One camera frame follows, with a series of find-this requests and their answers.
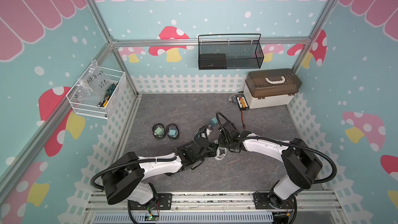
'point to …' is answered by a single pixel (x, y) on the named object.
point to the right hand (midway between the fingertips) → (219, 141)
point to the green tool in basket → (108, 93)
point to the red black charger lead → (244, 125)
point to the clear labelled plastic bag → (93, 86)
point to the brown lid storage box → (270, 87)
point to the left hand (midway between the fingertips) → (219, 148)
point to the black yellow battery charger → (241, 102)
